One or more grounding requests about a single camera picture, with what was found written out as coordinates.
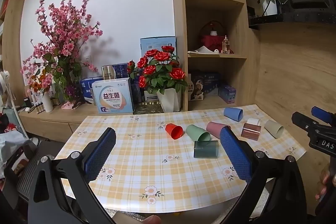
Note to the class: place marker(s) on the white faceted flower pot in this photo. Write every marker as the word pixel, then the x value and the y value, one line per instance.
pixel 169 100

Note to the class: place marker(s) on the yellow checked floral tablecloth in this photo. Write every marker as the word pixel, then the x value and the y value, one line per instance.
pixel 157 155

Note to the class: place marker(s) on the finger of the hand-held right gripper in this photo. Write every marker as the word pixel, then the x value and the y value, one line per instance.
pixel 302 120
pixel 320 113

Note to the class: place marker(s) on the purple blue small box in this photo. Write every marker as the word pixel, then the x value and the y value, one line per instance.
pixel 227 94

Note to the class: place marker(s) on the person's left hand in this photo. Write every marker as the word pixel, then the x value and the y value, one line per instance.
pixel 151 220

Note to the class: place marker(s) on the wooden low cabinet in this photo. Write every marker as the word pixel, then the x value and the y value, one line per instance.
pixel 52 121

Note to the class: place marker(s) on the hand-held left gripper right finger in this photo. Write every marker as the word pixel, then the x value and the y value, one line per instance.
pixel 236 155

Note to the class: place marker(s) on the blue cup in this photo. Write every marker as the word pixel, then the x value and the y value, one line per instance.
pixel 233 113

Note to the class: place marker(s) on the clear glass tray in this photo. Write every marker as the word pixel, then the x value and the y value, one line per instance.
pixel 147 107

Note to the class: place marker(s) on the white vase with orange flowers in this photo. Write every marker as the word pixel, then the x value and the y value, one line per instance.
pixel 47 103

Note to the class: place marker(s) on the red cup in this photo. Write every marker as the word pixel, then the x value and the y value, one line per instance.
pixel 174 130

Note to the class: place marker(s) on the dark blue printed carton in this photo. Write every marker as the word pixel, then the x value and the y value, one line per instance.
pixel 206 85

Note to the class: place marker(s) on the dark teal clear cup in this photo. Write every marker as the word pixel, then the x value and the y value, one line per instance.
pixel 206 149

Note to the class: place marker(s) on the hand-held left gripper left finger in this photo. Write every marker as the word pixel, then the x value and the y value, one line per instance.
pixel 101 153

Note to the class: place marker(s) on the row of small bottles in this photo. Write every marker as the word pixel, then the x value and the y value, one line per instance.
pixel 39 106

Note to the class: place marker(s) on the white wall socket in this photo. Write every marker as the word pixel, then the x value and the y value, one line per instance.
pixel 87 59

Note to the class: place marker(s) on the green cup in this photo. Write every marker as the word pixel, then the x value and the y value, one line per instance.
pixel 198 133

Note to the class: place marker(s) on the white cup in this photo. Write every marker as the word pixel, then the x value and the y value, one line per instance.
pixel 254 121

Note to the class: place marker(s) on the tall light blue box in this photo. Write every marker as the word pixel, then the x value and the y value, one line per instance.
pixel 155 43

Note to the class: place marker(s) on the dark blue patterned box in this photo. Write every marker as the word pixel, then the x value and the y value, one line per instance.
pixel 122 71

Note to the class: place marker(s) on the white standing fan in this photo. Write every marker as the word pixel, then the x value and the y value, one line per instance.
pixel 6 87

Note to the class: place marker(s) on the beige cup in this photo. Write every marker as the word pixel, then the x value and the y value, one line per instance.
pixel 274 128

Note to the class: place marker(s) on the white square flower pot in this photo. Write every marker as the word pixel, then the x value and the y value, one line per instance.
pixel 269 6

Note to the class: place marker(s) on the metallic tin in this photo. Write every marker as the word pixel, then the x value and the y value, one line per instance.
pixel 109 72

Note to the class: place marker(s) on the white folded cloth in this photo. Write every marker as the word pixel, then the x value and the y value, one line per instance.
pixel 203 50

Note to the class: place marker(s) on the basket with red box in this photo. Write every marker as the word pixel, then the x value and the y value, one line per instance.
pixel 214 39

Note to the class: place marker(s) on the white and orange box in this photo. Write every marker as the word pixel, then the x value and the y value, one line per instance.
pixel 113 99

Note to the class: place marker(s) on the person's right hand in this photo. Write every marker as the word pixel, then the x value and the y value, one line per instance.
pixel 325 183

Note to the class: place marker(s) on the wooden shelf unit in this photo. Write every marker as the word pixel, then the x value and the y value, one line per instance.
pixel 181 56

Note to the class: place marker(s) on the glass perfume bottle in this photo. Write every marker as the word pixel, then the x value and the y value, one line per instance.
pixel 226 46

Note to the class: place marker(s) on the pink blossom arrangement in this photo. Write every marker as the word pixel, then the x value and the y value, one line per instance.
pixel 63 37

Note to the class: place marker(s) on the blue and white box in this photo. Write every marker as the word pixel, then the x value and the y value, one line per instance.
pixel 86 88

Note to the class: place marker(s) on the red rose plant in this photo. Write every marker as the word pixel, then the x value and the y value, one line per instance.
pixel 160 69

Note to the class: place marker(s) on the pink cup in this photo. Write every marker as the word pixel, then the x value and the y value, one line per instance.
pixel 214 129

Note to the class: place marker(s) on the white plastic bag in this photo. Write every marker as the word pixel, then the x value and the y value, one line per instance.
pixel 10 146

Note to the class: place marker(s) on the brown clear cup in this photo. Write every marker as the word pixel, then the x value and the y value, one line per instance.
pixel 251 131

